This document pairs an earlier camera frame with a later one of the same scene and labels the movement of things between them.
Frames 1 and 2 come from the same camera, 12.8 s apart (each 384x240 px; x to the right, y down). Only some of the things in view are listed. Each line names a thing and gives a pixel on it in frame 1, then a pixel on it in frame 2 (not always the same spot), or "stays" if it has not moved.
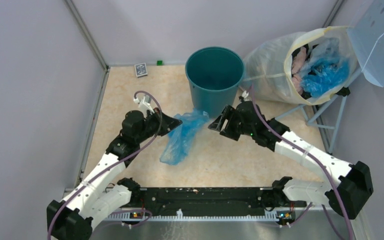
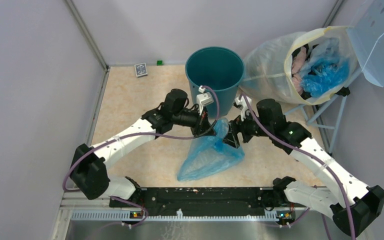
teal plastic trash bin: x=214 y=74 stays
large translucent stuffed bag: x=265 y=66 stays
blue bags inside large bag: x=326 y=68 stays
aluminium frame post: x=86 y=32 stays
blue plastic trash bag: x=180 y=138 -> x=209 y=155
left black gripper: x=168 y=124 -> x=202 y=127
